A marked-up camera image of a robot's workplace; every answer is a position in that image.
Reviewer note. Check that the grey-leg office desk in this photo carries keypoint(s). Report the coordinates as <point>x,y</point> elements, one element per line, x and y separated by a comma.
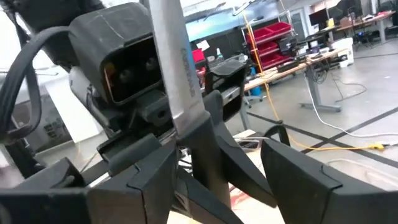
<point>382,31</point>

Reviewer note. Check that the red storage bins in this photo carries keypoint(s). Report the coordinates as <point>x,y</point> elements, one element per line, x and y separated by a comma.
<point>270,31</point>

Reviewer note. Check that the wooden-top workbench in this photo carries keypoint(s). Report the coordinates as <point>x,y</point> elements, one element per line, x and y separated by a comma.
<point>312,90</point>

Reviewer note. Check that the black aluminium table frame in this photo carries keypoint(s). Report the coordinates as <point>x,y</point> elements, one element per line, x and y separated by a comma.
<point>283,132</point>

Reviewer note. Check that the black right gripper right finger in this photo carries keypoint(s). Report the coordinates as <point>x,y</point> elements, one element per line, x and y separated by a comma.
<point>295,186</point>

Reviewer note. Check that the black desk monitor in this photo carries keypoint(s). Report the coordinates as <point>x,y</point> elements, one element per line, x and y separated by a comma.
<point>318,17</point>

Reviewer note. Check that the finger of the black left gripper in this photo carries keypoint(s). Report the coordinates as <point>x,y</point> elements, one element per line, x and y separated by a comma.
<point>245,161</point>
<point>211,217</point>

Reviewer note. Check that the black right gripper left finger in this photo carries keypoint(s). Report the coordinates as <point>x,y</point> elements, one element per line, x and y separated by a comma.
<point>149,193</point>

